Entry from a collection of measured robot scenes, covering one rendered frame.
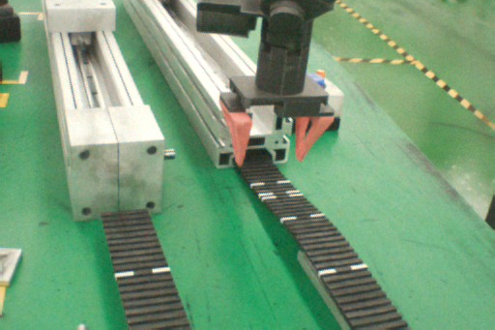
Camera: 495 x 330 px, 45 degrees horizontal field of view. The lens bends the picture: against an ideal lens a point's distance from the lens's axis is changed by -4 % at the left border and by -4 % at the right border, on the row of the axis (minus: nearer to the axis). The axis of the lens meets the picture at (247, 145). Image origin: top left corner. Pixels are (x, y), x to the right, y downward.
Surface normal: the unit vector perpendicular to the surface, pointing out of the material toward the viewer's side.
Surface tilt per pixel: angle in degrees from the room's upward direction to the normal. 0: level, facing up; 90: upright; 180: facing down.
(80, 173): 90
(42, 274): 0
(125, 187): 90
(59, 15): 90
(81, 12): 90
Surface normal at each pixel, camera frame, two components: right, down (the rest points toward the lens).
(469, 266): 0.10, -0.88
